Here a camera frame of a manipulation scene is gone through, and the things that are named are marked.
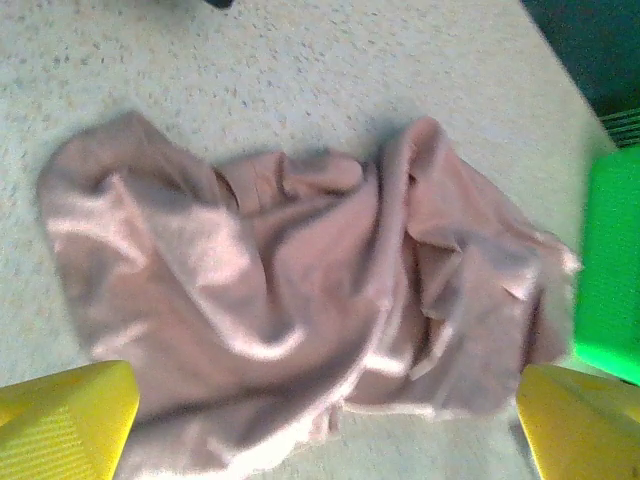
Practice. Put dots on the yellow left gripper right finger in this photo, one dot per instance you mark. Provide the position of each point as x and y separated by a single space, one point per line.
585 430

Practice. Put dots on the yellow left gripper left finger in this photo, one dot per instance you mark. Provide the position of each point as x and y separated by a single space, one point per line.
60 425

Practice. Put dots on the pink t-shirt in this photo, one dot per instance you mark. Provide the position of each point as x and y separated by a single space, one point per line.
300 280

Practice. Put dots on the green plastic basket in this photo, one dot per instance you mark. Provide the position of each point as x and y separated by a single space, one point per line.
612 260

